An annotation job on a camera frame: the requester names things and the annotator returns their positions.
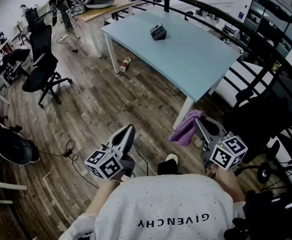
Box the person's right forearm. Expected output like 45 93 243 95
214 167 246 202

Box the grey oval dish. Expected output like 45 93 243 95
85 0 115 10

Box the person's white shoe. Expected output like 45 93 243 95
165 153 179 164

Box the black mesh chair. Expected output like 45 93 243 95
222 63 292 185

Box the black shoulder bag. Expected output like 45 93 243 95
224 190 292 240

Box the wooden table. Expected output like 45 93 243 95
74 0 134 59

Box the purple cloth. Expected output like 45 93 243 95
168 110 207 147

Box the clear bottle with red label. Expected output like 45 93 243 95
119 55 132 73

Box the person's left forearm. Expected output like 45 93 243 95
84 180 126 215

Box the dark glass window wall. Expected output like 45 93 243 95
244 0 292 57

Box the black keypad terminal device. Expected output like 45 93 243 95
150 23 168 42

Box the black curved railing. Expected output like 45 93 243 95
105 0 292 110

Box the person's white shirt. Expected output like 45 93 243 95
58 173 246 240

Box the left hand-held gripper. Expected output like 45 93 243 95
84 124 136 182

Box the white metal frame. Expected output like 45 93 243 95
0 153 28 205

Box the black office chair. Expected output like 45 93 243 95
22 25 73 109
2 48 31 84

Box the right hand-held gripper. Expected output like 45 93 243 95
195 117 248 172

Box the black floor cable with adapter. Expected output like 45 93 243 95
39 139 100 190

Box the person's black trouser leg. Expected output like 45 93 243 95
157 160 179 177

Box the black bulky device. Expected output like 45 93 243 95
0 110 40 165

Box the light blue table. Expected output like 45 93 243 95
100 10 241 131

